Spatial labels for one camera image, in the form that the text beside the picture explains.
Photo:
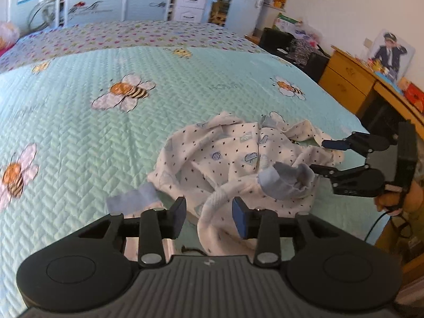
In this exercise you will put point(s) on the black chair with clothes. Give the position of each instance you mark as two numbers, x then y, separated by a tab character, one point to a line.
311	60

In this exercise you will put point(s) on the floral long pillow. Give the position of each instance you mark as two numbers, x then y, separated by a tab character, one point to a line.
9	35

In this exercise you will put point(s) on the white room door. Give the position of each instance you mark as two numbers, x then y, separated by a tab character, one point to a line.
242	16

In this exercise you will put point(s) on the heart patterned bedsheet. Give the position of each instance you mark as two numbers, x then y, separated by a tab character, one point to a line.
48	44

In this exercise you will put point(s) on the white patterned baby garment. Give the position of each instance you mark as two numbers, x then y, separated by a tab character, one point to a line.
266	163

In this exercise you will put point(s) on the mint green bee quilt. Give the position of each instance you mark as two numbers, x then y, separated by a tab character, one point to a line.
91	126

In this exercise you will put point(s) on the right hand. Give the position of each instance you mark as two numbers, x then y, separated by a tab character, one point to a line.
411	203

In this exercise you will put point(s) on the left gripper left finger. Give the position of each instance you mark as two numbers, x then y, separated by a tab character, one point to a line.
156	225

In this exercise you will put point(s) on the wooden desk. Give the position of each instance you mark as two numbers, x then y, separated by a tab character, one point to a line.
358	89

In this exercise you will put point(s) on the white drawer cabinet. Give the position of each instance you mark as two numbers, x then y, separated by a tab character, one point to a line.
189	10

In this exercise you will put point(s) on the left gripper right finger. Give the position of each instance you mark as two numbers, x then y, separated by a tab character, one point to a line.
261	225

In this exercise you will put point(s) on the child uniform photo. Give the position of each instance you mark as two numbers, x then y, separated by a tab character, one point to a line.
393	53

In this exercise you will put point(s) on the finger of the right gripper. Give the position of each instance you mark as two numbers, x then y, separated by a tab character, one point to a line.
359	182
360	143

